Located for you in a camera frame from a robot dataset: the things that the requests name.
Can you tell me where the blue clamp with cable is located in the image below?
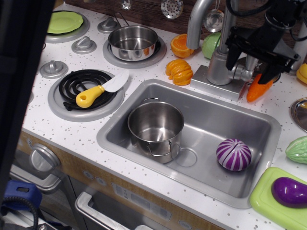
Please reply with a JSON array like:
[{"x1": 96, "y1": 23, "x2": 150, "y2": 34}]
[{"x1": 0, "y1": 180, "x2": 43, "y2": 230}]

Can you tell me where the grey stove knob back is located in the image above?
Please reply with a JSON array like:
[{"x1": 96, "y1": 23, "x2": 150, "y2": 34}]
[{"x1": 97, "y1": 17, "x2": 120, "y2": 34}]

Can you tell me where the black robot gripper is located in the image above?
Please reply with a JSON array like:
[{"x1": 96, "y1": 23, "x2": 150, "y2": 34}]
[{"x1": 225, "y1": 11, "x2": 300, "y2": 84}]

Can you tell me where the yellow handled toy knife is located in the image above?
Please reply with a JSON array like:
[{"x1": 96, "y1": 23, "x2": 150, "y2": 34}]
[{"x1": 75, "y1": 69, "x2": 130, "y2": 108}]

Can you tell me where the silver toy faucet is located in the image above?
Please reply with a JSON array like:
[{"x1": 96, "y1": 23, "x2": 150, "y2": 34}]
[{"x1": 187, "y1": 0, "x2": 246, "y2": 102}]

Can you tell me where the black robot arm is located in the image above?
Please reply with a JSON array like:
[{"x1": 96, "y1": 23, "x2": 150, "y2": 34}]
[{"x1": 225, "y1": 0, "x2": 307, "y2": 84}]

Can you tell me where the yellow toy pepper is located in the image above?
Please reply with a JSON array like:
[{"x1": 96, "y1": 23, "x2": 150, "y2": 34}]
[{"x1": 296, "y1": 63, "x2": 307, "y2": 84}]

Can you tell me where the orange toy carrot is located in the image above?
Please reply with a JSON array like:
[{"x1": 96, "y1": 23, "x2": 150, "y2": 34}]
[{"x1": 246, "y1": 74, "x2": 273, "y2": 103}]

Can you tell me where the grey sink basin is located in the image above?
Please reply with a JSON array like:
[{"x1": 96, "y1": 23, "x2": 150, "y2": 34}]
[{"x1": 97, "y1": 80, "x2": 281, "y2": 209}]

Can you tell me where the black coil burner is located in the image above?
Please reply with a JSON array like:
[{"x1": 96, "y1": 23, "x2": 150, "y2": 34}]
[{"x1": 59, "y1": 69, "x2": 111, "y2": 111}]

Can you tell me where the steel lid at right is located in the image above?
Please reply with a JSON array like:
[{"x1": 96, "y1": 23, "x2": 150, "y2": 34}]
[{"x1": 291, "y1": 97, "x2": 307, "y2": 132}]

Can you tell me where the grey stove knob front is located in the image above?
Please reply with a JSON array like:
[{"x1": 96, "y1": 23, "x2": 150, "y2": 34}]
[{"x1": 40, "y1": 60, "x2": 68, "y2": 79}]

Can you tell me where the silver oven door handle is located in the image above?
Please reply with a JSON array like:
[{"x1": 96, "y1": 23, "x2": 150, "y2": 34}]
[{"x1": 75, "y1": 192, "x2": 133, "y2": 230}]

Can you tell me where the silver faucet lever handle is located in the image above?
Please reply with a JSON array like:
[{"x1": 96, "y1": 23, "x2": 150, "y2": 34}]
[{"x1": 231, "y1": 55, "x2": 258, "y2": 82}]

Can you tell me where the grey stove knob middle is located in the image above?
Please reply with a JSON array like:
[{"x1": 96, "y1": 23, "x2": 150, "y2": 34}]
[{"x1": 71, "y1": 36, "x2": 97, "y2": 55}]

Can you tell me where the grey stove knob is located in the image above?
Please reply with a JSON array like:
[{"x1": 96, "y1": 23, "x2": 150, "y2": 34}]
[
  {"x1": 71, "y1": 36, "x2": 97, "y2": 55},
  {"x1": 97, "y1": 17, "x2": 120, "y2": 34},
  {"x1": 40, "y1": 60, "x2": 68, "y2": 79}
]

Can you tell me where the steel pot in sink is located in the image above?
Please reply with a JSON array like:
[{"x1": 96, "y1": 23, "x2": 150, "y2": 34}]
[{"x1": 127, "y1": 98, "x2": 184, "y2": 164}]

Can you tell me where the silver oven dial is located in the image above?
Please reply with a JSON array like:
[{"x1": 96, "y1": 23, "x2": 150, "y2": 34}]
[{"x1": 29, "y1": 143, "x2": 61, "y2": 172}]

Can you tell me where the dark foreground post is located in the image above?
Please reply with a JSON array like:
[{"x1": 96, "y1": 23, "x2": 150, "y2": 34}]
[{"x1": 0, "y1": 0, "x2": 55, "y2": 193}]

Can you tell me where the steel saucepan on burner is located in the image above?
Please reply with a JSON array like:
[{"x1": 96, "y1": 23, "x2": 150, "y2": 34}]
[{"x1": 107, "y1": 21, "x2": 158, "y2": 62}]

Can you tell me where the orange toy pumpkin piece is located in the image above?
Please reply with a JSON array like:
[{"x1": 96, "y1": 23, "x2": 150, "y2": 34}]
[{"x1": 165, "y1": 59, "x2": 193, "y2": 86}]

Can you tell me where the light green toy vegetable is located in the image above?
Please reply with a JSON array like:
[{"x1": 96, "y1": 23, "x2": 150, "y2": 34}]
[{"x1": 285, "y1": 136, "x2": 307, "y2": 164}]

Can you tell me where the hanging steel ladle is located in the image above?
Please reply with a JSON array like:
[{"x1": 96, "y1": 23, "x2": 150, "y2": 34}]
[{"x1": 203, "y1": 0, "x2": 224, "y2": 33}]

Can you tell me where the hanging slotted spoon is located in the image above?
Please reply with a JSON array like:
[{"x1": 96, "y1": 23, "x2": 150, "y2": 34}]
[{"x1": 161, "y1": 0, "x2": 184, "y2": 19}]

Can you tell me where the purple toy eggplant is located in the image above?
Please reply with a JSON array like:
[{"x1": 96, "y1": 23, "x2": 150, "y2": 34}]
[{"x1": 271, "y1": 177, "x2": 307, "y2": 208}]

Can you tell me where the green toy plate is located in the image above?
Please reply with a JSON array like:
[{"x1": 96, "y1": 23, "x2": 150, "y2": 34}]
[{"x1": 47, "y1": 11, "x2": 83, "y2": 35}]

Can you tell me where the purple striped toy onion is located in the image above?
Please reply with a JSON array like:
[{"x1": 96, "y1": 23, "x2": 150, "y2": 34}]
[{"x1": 216, "y1": 138, "x2": 252, "y2": 172}]

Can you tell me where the orange toy half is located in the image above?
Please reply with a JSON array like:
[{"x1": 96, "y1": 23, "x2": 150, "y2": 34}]
[{"x1": 170, "y1": 34, "x2": 194, "y2": 58}]

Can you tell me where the green cutting board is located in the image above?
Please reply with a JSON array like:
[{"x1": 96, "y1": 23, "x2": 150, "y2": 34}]
[{"x1": 249, "y1": 167, "x2": 307, "y2": 230}]

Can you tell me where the hanging steel utensil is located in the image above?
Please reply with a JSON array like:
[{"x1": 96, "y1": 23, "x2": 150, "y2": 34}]
[{"x1": 121, "y1": 0, "x2": 132, "y2": 10}]

